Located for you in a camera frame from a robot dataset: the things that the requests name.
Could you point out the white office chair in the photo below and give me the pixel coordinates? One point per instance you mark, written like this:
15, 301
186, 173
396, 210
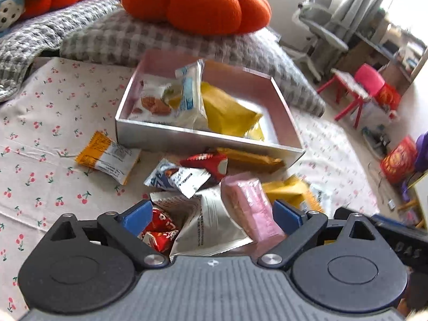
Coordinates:
321, 30

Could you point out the cherry print sheet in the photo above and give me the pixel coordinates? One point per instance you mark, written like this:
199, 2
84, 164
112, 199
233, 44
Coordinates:
50, 123

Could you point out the orange pumpkin cushion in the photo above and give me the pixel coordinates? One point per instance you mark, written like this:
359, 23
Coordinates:
200, 3

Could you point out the white cookie snack packet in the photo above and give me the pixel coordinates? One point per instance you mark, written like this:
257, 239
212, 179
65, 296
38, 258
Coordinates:
152, 102

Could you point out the red and white snack packet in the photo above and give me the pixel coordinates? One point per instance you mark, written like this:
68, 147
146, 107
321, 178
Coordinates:
207, 164

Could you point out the pink snack packet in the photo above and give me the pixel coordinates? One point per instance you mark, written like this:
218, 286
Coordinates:
250, 207

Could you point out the silver cardboard box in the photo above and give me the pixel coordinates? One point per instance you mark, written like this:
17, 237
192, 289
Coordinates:
200, 143

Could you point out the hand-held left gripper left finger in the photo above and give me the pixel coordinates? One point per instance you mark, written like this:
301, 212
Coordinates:
137, 219

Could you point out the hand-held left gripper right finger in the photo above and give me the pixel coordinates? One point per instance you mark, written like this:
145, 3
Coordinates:
287, 215

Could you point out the small red candy packet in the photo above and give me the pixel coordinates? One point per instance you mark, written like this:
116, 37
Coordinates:
164, 220
159, 240

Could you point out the golden snack bar packet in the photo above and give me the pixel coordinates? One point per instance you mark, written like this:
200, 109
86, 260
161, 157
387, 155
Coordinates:
250, 160

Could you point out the pink child's chair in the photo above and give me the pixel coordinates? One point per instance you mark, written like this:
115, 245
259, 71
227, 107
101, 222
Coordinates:
367, 77

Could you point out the yellow packet with white label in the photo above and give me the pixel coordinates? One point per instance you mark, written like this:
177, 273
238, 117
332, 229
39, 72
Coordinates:
287, 189

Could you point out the blue monkey plush toy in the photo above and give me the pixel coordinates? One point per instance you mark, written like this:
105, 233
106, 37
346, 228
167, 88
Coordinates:
8, 10

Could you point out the orange and white snack packet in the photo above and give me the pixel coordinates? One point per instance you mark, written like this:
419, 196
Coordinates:
107, 159

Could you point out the silver white snack packet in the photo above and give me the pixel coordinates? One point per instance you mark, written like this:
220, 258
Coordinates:
207, 227

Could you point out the grey checked blanket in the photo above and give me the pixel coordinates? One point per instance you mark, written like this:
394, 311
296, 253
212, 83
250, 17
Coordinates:
33, 36

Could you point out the yellow snack packet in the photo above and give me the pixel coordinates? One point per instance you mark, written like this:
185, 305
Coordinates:
227, 113

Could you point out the white packet with blue label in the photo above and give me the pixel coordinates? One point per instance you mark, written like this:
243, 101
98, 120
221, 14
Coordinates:
190, 93

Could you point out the blue and white snack packet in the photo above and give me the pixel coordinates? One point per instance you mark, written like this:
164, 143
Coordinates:
180, 179

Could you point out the purple object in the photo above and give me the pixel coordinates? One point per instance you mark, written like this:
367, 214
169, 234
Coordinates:
422, 150

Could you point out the small red gift box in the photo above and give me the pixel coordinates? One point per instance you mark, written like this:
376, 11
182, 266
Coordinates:
388, 97

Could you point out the red child's table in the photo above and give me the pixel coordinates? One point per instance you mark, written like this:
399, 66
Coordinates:
349, 107

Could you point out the grey checked pillow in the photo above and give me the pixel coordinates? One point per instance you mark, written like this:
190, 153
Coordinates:
107, 40

